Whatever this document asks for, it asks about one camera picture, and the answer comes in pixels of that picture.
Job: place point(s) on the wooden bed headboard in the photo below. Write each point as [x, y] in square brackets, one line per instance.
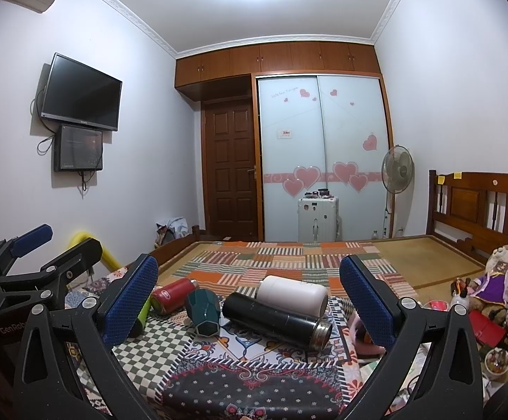
[468, 210]

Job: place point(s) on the brown wooden door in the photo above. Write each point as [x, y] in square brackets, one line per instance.
[229, 166]

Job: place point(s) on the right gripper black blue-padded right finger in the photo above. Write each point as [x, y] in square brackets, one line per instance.
[449, 385]

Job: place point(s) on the plush toy in purple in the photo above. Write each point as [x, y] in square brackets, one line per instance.
[491, 289]

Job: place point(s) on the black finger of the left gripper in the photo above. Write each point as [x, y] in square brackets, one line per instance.
[49, 286]

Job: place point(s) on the striped patchwork bed quilt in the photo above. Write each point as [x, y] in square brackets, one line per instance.
[226, 267]

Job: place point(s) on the wardrobe with heart decals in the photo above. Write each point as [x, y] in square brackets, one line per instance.
[321, 127]

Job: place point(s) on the white snack cup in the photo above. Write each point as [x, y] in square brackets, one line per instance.
[496, 363]

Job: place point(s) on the dark green faceted cup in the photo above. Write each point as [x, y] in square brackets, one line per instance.
[204, 311]

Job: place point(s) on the red box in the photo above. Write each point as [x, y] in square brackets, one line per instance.
[486, 332]

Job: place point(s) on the lime green cup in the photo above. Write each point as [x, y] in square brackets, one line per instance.
[141, 321]

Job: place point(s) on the clutter bag by door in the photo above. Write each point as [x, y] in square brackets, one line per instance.
[170, 230]

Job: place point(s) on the small black wall monitor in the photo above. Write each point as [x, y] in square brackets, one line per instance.
[77, 149]

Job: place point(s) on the black thermos bottle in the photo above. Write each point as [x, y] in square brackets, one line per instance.
[307, 332]

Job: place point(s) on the red thermos cup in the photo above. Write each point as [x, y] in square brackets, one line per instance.
[168, 298]

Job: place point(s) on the standing electric fan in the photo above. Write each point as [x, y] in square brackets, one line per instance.
[397, 175]

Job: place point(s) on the wall-mounted black television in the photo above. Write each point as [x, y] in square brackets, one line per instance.
[79, 94]

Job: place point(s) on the white suitcase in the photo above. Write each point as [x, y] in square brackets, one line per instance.
[318, 219]

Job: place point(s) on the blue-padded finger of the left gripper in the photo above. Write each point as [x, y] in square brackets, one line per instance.
[18, 247]

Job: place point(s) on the woven bamboo bed mat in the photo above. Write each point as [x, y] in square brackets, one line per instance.
[427, 264]

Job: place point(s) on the white thermos cup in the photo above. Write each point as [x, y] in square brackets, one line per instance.
[299, 297]

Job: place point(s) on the patterned colourful cloth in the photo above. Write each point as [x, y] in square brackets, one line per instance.
[239, 374]

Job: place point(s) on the pink object on bed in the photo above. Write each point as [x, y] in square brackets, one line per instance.
[364, 345]

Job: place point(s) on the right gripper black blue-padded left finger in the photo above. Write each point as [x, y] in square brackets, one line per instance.
[47, 385]

